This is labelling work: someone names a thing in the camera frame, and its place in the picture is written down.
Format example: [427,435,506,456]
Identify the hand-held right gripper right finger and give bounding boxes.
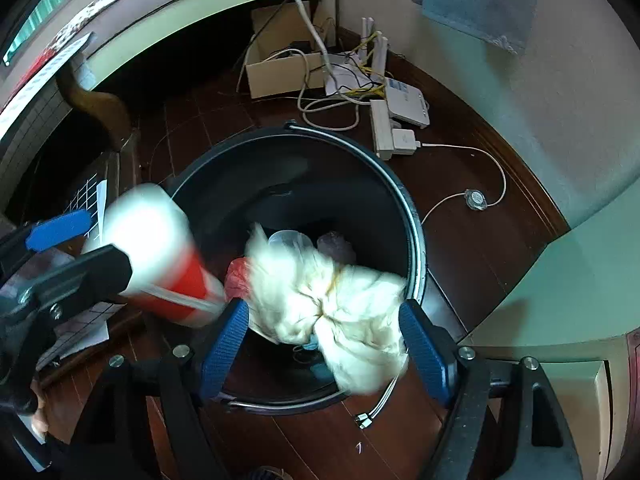
[398,297,583,480]

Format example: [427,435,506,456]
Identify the grey hanging towel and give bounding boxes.
[375,0,543,56]

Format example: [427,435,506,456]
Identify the white cable with inline switch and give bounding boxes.
[419,142,507,223]

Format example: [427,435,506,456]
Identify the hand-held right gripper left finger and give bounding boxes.
[65,297,251,480]

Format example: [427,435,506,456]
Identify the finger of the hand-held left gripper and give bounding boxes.
[0,210,96,271]
[10,245,133,321]

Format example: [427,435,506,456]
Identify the cardboard box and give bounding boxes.
[244,2,333,100]

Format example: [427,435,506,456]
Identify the window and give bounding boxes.
[0,0,81,66]

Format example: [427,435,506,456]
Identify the person's left hand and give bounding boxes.
[27,395,51,436]

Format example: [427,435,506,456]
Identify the white power strip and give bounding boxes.
[369,99,401,161]

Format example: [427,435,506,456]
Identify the red paper cup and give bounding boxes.
[82,183,228,330]

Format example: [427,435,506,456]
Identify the white modem box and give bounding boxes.
[384,77,431,128]

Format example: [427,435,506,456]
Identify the black bin with metal handle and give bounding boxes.
[164,121,430,428]

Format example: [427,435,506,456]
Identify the white router with antennas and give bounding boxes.
[325,17,391,98]

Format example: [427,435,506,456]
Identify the large white wad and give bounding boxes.
[244,222,411,393]

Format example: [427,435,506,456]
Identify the thick white cable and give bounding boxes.
[295,0,336,81]

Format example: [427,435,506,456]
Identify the white plug adapter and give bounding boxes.
[391,129,421,153]

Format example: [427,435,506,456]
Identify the red snack wrapper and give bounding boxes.
[224,257,253,303]

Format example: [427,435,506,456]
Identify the checkered tablecloth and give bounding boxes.
[0,32,126,368]

